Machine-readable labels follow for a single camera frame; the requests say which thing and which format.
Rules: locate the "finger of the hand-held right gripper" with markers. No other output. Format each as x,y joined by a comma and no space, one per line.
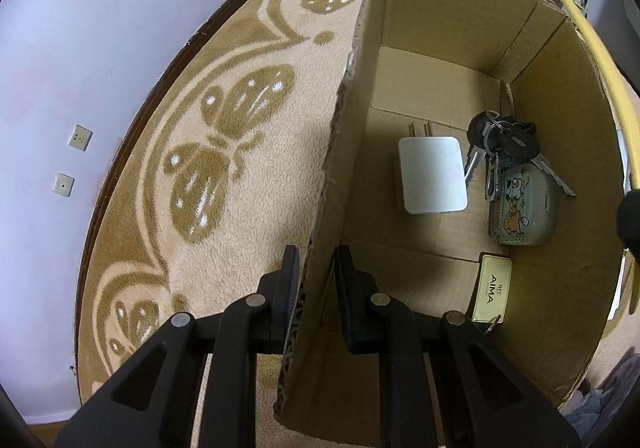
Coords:
631,223

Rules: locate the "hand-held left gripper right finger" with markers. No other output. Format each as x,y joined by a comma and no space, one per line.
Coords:
347,288

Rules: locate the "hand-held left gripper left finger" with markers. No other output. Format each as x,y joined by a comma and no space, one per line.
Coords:
289,293

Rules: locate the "brown cardboard box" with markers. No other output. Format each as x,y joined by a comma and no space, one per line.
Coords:
425,238

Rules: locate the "pale green cartoon case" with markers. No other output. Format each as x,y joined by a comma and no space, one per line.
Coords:
522,213

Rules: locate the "bunch of black keys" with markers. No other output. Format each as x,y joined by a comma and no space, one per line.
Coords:
520,143

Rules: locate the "white charger plug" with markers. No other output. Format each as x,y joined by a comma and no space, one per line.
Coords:
432,173

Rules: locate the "gold key tag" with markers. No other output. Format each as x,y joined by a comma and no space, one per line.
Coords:
492,288

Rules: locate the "yellow surfboard-shaped board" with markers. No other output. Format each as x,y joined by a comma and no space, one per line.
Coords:
607,63

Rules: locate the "beige printed blanket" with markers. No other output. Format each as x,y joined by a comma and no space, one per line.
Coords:
225,228

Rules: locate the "grey blue cloth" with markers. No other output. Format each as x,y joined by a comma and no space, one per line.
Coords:
600,408

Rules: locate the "white wall socket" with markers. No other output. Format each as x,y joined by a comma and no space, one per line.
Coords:
64,185
81,137

